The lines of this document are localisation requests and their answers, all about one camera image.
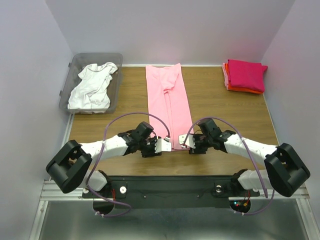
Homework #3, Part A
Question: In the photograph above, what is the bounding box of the white t-shirt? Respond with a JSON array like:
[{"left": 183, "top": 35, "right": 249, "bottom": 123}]
[{"left": 67, "top": 62, "right": 118, "bottom": 110}]

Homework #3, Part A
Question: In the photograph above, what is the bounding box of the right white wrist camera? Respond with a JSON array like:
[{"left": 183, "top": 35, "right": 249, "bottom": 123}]
[{"left": 178, "top": 134, "right": 196, "bottom": 150}]

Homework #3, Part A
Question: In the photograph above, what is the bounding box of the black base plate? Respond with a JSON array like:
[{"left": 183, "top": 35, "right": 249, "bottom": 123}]
[{"left": 81, "top": 174, "right": 261, "bottom": 210}]

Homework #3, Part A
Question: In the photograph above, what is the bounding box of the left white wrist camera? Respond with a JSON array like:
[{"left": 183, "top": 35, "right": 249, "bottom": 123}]
[{"left": 154, "top": 136, "right": 172, "bottom": 154}]

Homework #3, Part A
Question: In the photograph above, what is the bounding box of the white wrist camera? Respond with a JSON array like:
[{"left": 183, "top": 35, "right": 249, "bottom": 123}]
[
  {"left": 178, "top": 134, "right": 196, "bottom": 150},
  {"left": 154, "top": 136, "right": 172, "bottom": 154}
]

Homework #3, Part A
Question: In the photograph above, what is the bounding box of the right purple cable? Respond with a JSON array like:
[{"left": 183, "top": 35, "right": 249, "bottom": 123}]
[{"left": 183, "top": 117, "right": 276, "bottom": 217}]

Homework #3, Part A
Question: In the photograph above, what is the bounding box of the pale pink folded t-shirt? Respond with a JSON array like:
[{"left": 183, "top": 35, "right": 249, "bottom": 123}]
[{"left": 222, "top": 63, "right": 229, "bottom": 90}]

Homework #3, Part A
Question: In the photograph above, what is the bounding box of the purple cable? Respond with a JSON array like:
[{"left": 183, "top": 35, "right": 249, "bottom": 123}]
[
  {"left": 183, "top": 117, "right": 276, "bottom": 217},
  {"left": 86, "top": 112, "right": 172, "bottom": 218}
]

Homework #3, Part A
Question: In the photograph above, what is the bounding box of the aluminium frame rail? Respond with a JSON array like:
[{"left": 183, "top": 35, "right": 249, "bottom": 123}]
[{"left": 28, "top": 109, "right": 87, "bottom": 240}]

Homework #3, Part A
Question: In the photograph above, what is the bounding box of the light pink t-shirt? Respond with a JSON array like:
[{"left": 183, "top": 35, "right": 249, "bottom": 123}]
[{"left": 145, "top": 63, "right": 193, "bottom": 151}]

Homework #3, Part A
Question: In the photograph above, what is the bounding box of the orange folded t-shirt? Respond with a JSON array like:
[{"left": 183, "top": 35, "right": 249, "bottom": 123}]
[{"left": 222, "top": 62, "right": 265, "bottom": 95}]

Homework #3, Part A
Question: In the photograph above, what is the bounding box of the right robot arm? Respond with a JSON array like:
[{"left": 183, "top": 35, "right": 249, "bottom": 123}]
[{"left": 179, "top": 116, "right": 311, "bottom": 198}]

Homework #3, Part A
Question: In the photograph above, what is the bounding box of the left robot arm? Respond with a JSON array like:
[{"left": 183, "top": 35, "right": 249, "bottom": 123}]
[{"left": 45, "top": 121, "right": 158, "bottom": 197}]

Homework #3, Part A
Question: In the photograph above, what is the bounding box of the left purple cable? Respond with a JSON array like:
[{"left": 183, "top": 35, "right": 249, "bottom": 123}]
[{"left": 86, "top": 112, "right": 172, "bottom": 218}]

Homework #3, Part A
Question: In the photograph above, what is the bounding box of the magenta folded t-shirt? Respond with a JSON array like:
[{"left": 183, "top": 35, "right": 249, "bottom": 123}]
[{"left": 227, "top": 59, "right": 268, "bottom": 93}]

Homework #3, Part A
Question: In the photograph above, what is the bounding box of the clear plastic bin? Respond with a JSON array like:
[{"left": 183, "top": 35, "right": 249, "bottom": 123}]
[{"left": 59, "top": 52, "right": 123, "bottom": 114}]

